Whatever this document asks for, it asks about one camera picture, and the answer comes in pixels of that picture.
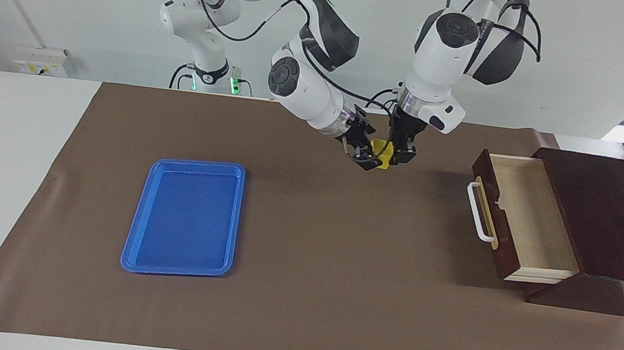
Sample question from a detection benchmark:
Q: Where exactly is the yellow cube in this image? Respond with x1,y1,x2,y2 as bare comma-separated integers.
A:
367,138,396,172

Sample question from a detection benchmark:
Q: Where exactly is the white drawer handle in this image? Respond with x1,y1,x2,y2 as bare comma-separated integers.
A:
461,180,502,244

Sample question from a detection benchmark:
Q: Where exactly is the dark wooden drawer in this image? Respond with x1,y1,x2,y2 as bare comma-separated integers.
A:
457,148,592,289

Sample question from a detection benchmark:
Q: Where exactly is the brown paper table mat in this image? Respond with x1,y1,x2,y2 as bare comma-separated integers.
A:
0,69,624,350

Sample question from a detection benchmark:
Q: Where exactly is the blue plastic tray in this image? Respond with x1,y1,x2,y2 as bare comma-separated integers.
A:
119,152,247,285

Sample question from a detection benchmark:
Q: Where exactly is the dark brown wooden cabinet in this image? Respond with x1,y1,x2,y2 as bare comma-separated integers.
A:
515,146,624,317

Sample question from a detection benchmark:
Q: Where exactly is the black left base cable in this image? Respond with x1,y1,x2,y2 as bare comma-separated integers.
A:
363,85,405,115

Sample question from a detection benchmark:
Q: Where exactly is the black base cable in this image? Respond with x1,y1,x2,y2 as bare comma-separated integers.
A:
168,61,256,98
363,85,405,115

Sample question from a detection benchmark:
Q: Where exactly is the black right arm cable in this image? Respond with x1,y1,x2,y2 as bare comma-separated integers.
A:
166,0,412,163

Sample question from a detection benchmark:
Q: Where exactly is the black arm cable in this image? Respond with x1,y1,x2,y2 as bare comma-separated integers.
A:
166,0,412,163
440,0,548,64

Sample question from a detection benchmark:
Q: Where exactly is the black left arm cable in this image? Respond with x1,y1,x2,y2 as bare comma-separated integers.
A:
440,0,548,64

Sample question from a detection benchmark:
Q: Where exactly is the black right base cable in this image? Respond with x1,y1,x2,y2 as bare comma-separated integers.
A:
168,61,256,98

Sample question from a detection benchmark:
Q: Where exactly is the white wall socket box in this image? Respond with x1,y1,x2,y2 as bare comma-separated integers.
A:
9,43,72,79

